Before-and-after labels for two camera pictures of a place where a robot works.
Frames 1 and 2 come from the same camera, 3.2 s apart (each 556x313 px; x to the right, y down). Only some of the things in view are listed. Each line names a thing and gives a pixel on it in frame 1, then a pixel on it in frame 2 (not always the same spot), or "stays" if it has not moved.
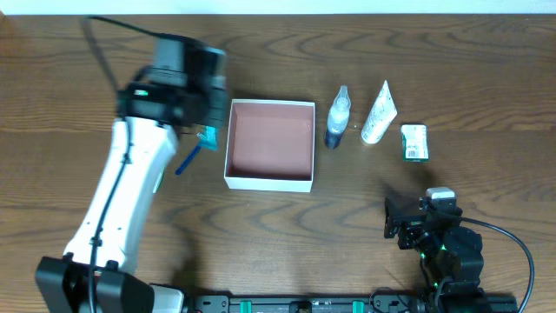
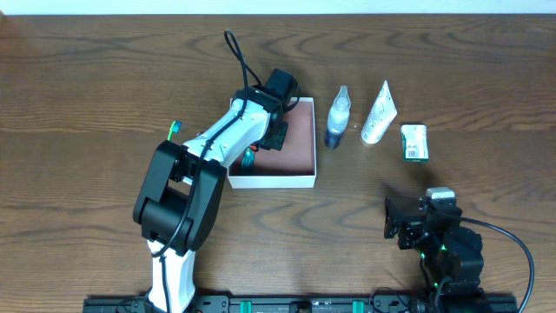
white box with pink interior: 270,145 stays
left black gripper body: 218,106 → 273,139
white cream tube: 381,116 stays
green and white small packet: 414,143 stays
